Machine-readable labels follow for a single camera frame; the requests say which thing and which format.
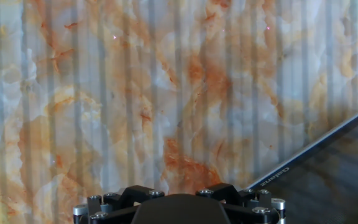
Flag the black glass microwave door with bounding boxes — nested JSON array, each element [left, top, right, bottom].
[[246, 101, 358, 224]]

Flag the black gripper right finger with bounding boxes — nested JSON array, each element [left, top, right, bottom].
[[195, 182, 287, 224]]

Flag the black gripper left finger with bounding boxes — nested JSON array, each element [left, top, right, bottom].
[[72, 185, 166, 224]]

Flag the marble pattern table mat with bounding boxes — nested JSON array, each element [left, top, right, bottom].
[[0, 0, 358, 224]]

